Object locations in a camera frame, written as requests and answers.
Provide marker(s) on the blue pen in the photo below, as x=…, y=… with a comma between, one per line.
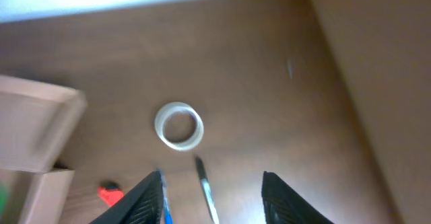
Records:
x=167, y=214

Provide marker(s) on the orange utility knife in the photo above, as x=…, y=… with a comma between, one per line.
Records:
x=110, y=193

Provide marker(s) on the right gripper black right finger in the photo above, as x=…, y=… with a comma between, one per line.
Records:
x=283, y=205

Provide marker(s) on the cream masking tape roll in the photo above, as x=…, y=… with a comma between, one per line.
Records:
x=169, y=110

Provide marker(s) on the brown cardboard box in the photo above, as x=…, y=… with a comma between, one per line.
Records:
x=37, y=120

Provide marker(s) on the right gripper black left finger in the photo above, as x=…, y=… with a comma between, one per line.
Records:
x=141, y=205

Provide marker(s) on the black white marker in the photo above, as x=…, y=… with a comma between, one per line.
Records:
x=205, y=185

